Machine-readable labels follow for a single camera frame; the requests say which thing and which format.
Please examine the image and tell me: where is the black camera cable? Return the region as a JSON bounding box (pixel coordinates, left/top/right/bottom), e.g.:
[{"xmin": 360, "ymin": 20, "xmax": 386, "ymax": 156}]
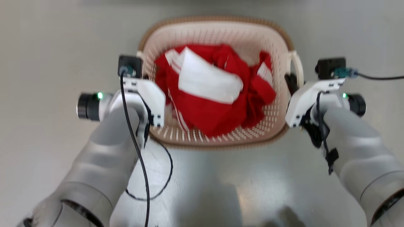
[
  {"xmin": 119, "ymin": 70, "xmax": 151, "ymax": 227},
  {"xmin": 334, "ymin": 67, "xmax": 404, "ymax": 80}
]

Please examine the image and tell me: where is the black left camera cable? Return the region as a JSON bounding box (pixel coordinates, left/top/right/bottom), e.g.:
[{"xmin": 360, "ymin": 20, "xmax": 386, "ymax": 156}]
[{"xmin": 119, "ymin": 70, "xmax": 151, "ymax": 227}]

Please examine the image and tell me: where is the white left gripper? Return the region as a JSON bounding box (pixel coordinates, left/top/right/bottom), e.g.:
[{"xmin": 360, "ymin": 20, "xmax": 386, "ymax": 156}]
[{"xmin": 120, "ymin": 77, "xmax": 166, "ymax": 128}]

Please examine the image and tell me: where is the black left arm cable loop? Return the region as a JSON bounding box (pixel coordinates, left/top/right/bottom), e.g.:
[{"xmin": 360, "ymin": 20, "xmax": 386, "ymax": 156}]
[{"xmin": 125, "ymin": 139, "xmax": 174, "ymax": 201}]

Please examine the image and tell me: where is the black right camera cable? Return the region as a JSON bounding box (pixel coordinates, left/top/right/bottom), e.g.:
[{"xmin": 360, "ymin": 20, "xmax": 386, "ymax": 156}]
[{"xmin": 334, "ymin": 67, "xmax": 404, "ymax": 80}]

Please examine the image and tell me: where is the beige plastic laundry basket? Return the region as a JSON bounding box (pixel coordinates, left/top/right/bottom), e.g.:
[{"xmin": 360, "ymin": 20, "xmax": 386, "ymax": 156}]
[{"xmin": 136, "ymin": 16, "xmax": 305, "ymax": 149}]

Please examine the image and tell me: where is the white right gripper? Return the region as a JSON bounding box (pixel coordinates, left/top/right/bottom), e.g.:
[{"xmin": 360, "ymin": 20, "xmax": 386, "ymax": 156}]
[{"xmin": 284, "ymin": 73, "xmax": 346, "ymax": 128}]

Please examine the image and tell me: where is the red and white garment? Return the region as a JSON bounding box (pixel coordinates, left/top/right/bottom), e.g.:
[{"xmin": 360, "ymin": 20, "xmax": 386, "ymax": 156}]
[{"xmin": 154, "ymin": 44, "xmax": 277, "ymax": 138}]

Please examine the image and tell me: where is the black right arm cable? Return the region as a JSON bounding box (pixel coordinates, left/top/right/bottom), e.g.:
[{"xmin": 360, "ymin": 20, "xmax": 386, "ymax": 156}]
[{"xmin": 315, "ymin": 91, "xmax": 340, "ymax": 175}]

